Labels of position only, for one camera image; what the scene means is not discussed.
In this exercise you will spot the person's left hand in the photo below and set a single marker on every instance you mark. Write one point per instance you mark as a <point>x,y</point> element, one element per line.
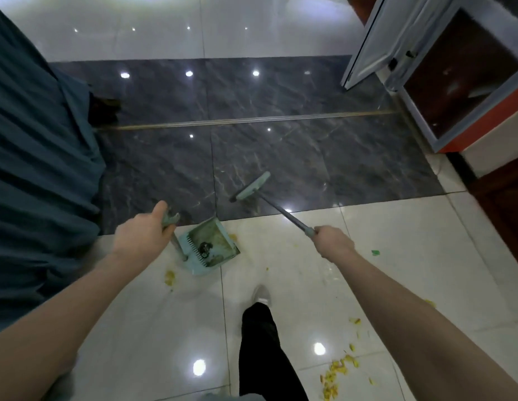
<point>138,238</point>

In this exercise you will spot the person's right hand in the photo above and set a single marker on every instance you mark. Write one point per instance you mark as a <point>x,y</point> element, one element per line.
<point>332,242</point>

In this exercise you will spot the person's left thumb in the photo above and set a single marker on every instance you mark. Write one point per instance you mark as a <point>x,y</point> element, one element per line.
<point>160,210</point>

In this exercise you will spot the light green dustpan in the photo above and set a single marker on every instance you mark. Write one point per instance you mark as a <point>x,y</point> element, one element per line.
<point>204,246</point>

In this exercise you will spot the light green broom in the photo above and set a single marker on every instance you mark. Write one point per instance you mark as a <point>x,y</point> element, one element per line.
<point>263,200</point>

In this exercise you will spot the person's right forearm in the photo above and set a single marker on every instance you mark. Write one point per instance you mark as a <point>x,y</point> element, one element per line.
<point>426,334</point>

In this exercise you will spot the person's left forearm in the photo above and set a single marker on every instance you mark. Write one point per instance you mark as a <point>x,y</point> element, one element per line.
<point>54,321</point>

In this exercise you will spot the dark debris clump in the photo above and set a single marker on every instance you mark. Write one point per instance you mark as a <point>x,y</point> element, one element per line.
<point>205,248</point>

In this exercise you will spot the yellow food scrap patch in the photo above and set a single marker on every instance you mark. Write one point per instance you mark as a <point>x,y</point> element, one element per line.
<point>170,278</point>

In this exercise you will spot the dark shoe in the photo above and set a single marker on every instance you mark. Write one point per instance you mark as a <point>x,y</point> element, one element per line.
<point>103,110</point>

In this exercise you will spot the teal fabric curtain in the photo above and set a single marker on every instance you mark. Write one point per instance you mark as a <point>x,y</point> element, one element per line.
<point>37,175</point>

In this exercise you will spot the person's white shoe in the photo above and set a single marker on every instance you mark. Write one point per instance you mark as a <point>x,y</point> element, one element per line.
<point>261,294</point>

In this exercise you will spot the person's black trouser leg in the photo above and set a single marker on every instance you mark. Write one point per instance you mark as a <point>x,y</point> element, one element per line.
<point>265,354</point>

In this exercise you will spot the scattered yellow food scraps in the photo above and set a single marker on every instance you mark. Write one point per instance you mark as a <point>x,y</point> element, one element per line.
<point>340,367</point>

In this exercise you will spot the white framed glass door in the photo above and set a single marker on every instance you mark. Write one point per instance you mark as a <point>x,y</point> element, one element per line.
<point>378,41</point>

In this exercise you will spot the white and orange cabinet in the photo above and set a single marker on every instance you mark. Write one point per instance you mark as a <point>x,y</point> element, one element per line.
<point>459,75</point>

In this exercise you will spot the dark wooden furniture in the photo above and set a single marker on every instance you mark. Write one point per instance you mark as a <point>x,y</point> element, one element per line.
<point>501,208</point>

